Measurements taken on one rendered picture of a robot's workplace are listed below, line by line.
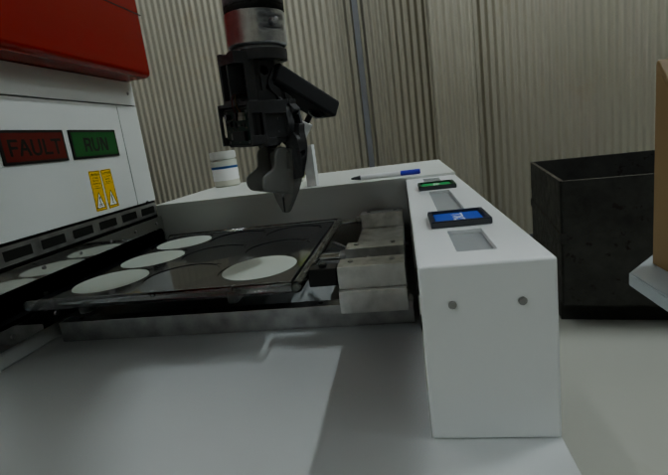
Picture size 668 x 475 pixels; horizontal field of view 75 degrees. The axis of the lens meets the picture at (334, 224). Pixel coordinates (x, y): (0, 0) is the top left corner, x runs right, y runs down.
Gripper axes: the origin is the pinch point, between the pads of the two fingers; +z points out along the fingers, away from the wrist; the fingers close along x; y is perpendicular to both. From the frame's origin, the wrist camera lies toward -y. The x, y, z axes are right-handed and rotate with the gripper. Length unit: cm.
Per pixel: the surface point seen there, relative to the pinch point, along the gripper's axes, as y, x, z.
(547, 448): 8.9, 38.5, 13.6
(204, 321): 13.7, -3.9, 14.0
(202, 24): -154, -289, -95
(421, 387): 7.6, 26.8, 14.2
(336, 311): 2.6, 10.5, 13.0
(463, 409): 11.4, 33.4, 11.3
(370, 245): -4.9, 10.3, 6.3
